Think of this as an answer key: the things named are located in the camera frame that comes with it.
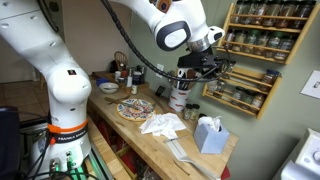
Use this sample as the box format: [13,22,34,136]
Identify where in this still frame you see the spice container white lid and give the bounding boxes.
[132,70,143,86]

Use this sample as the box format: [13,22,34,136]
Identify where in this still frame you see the light wooden plank platform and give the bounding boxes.
[87,116,134,180]

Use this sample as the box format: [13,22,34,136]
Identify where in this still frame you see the small spice jar brown lid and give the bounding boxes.
[130,83,139,96]

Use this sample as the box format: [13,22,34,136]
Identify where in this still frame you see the thyme spice jar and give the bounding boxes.
[240,90,256,109]

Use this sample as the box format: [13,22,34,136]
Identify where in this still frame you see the black computer monitor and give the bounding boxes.
[0,106,21,180]

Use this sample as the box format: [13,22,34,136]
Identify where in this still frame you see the small wooden spice rack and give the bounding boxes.
[202,59,283,120]

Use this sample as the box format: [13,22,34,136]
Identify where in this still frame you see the dark round wall ornament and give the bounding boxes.
[49,1,60,13]

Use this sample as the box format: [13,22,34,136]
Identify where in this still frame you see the glass spice jar green lid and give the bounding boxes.
[244,29,260,54]
[265,32,284,58]

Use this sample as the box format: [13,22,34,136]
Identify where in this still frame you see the spice jar metal lid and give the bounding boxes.
[215,80,227,98]

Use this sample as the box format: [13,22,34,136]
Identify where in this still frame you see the black digital kitchen timer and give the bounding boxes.
[155,85,166,98]

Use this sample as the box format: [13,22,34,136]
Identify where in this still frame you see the white ceramic bowl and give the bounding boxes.
[98,82,120,94]

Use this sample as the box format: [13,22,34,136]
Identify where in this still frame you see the metal skimmer wooden handle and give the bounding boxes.
[104,95,157,114]

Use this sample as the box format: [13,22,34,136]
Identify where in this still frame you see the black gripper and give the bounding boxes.
[177,54,231,79]

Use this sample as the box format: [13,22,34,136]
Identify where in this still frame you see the crumpled white paper towel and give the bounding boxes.
[138,112,187,140]

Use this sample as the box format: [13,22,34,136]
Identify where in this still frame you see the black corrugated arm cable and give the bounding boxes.
[99,0,233,83]

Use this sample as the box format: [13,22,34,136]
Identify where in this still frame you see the metal kitchen utensil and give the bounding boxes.
[167,68,176,84]

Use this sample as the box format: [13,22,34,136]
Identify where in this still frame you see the herbs from Provence jar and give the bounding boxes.
[232,85,246,104]

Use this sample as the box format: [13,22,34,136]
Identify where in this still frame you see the light wooden spoon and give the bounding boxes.
[188,79,200,91]

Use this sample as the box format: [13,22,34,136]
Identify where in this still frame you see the colourful painted ceramic plate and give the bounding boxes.
[116,98,156,122]

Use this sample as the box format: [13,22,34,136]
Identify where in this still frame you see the dark wooden spoon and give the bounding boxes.
[186,69,198,90]

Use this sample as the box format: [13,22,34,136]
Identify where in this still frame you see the white crock red chili print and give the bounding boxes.
[168,84,192,113]

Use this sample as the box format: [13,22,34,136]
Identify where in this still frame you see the white light switch plate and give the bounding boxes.
[299,69,320,100]

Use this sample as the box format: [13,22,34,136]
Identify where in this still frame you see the spice jar pale contents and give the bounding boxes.
[208,80,219,96]

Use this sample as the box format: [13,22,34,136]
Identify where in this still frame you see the white electric stove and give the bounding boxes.
[272,128,320,180]

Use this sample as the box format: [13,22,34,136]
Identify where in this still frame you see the small spice jar black lid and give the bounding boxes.
[190,103,201,122]
[183,103,193,121]

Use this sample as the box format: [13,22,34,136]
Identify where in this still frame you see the steel shaker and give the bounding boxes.
[139,65,147,84]

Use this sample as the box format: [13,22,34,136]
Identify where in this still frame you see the wicker fan-shaped holder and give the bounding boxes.
[113,50,129,68]

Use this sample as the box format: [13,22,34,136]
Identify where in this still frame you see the blue tissue box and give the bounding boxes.
[193,115,231,155]

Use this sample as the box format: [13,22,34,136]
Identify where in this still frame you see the glass spice jar blue lid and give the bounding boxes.
[260,69,281,92]

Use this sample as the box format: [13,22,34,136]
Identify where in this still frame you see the clear spice jar black lid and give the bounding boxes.
[216,63,233,80]

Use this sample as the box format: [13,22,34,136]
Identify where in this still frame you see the blue plastic bowl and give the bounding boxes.
[95,77,110,87]

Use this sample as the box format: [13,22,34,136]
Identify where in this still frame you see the white wall outlet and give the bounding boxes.
[155,63,165,79]

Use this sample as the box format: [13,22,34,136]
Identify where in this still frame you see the white slotted spatula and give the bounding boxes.
[163,134,222,180]

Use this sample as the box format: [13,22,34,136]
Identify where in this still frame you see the large wooden spice rack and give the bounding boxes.
[216,2,320,65]

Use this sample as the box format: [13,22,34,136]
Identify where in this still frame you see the turmeric spice jar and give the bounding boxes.
[250,94,266,113]

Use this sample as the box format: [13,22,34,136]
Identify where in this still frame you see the white plastic slotted spoon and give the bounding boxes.
[175,69,186,90]

